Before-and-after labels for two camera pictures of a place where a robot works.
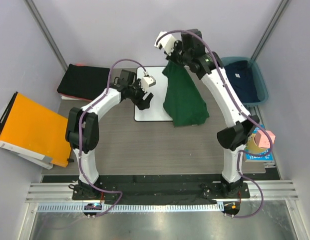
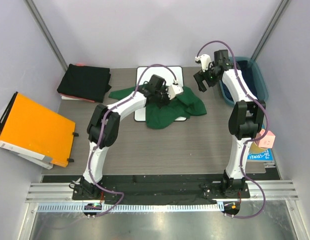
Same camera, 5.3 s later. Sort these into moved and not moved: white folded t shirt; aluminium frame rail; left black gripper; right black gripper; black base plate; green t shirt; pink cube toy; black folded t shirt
Moved: left black gripper; right black gripper; green t shirt
Not moved: black folded t shirt; aluminium frame rail; black base plate; white folded t shirt; pink cube toy
